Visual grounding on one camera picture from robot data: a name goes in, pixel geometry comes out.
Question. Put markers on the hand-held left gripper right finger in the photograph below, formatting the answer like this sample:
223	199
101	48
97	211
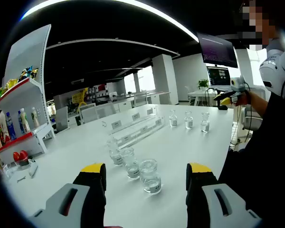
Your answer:
204	202

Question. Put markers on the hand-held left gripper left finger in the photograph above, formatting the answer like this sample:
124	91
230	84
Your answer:
85	202

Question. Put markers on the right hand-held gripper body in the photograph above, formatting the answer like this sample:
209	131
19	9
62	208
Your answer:
238	85

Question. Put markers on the clear glass reagent bottle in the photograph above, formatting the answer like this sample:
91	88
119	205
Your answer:
151	180
173	120
189	122
205	124
131	166
115	154

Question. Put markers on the clear acrylic reagent rack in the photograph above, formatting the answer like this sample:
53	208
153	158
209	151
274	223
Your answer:
133	133

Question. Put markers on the white drink bottle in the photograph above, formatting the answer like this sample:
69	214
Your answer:
26	121
35	118

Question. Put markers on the blue label drink bottle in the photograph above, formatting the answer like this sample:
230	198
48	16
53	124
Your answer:
10	127

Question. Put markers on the display rack of boxes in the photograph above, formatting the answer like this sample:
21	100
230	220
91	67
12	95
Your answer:
97	90

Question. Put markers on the person's right hand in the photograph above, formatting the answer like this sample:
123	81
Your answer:
243	99

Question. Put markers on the desk monitor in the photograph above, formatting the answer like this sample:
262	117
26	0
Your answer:
218	76

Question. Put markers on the green potted plant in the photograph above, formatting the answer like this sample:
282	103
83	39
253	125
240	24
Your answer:
203	83

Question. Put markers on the white background desk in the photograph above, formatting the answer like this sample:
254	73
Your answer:
199	94

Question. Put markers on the white grey chair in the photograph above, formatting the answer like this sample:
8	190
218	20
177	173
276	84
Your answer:
249	121

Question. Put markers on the white worn device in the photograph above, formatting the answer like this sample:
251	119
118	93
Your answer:
274	71

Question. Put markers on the small white controller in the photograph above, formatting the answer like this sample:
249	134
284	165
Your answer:
31	161

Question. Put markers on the small metal wrench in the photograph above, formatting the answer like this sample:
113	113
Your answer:
21	179

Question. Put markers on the person's black clothed torso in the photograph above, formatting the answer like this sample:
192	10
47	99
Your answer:
263	166

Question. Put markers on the white mesh panel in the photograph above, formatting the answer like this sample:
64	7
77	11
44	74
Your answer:
95	113

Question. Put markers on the yellow cart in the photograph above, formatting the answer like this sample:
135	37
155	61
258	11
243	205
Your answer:
79	97

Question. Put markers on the ceiling air vent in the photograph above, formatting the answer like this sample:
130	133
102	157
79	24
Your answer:
77	81

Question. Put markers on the pile of snack packets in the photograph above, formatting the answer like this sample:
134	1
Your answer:
14	82

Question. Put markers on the white display shelf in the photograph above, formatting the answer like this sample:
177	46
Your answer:
26	54

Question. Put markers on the dark wall monitor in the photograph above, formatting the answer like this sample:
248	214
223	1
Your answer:
217	51

